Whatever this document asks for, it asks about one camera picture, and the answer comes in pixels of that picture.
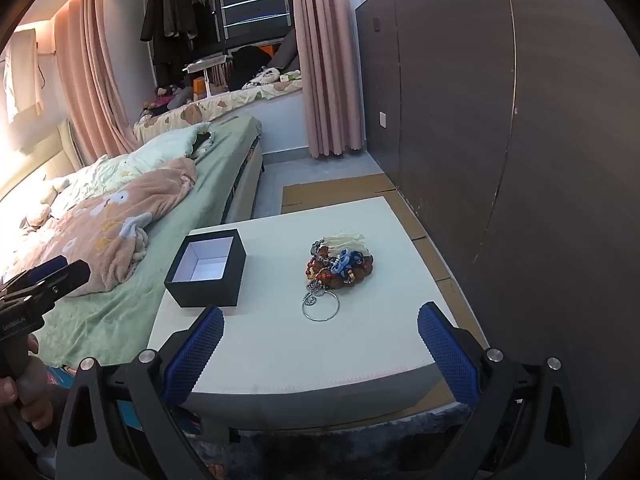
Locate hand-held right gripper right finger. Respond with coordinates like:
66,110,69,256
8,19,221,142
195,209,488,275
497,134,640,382
417,302,587,480

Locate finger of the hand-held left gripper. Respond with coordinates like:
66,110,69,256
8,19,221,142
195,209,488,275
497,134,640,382
0,255,69,293
0,260,92,307

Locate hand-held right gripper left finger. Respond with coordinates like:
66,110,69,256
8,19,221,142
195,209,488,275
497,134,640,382
55,304,226,480

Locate black square gift box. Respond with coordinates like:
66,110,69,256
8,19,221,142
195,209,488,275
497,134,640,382
164,228,247,309

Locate brown seed bead bracelet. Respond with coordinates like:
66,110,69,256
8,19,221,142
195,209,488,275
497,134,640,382
305,251,376,291

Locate silver hoop bangle with charm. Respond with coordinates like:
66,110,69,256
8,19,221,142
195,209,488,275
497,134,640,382
301,282,341,321

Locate blue bead ornament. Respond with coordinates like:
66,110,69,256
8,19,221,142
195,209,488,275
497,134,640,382
329,249,369,277

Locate white fabric scrunchie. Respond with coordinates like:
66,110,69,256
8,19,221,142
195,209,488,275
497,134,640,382
324,230,371,257

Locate person's left hand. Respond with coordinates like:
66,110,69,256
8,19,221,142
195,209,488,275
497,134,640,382
0,332,55,431

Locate pink duck print blanket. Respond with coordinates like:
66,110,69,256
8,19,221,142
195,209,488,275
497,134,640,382
0,157,197,298

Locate white low table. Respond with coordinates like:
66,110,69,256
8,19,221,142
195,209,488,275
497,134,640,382
146,196,489,432

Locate beige padded headboard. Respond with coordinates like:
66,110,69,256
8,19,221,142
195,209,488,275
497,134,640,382
0,117,87,197

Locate bed with green sheet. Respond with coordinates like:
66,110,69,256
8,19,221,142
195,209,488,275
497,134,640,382
0,114,264,367

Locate pale green pillow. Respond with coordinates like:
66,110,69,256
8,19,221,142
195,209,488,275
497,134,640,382
45,121,217,213

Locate white hanging garment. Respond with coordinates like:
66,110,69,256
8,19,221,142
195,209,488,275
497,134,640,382
2,27,47,124

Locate pink curtain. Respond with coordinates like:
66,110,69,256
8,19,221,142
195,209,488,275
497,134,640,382
287,0,367,159
52,0,152,171

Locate heap of plush toys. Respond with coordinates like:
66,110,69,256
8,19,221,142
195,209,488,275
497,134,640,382
141,84,194,117

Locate bear print window seat cushion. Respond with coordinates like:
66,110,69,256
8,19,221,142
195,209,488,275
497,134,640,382
132,79,304,145

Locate dark wooden wardrobe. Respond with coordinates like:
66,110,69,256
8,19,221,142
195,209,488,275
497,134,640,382
355,0,640,463

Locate white folding rack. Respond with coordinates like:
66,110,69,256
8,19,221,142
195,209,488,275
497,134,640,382
182,55,237,100

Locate black cushion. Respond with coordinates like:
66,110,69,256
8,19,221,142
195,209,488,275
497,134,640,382
229,45,274,92

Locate panda plush toy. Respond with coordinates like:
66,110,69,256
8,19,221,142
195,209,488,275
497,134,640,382
242,66,282,91

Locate dark hanging clothes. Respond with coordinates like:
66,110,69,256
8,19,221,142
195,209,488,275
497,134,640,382
139,0,222,87

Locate window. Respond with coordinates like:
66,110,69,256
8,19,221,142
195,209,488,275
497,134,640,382
184,0,294,57

